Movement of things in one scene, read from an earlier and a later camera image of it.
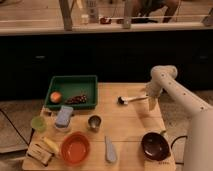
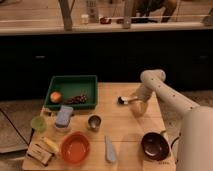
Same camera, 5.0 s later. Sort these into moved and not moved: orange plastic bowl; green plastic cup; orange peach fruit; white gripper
Moved: white gripper
Not moved: green plastic cup; orange plastic bowl; orange peach fruit
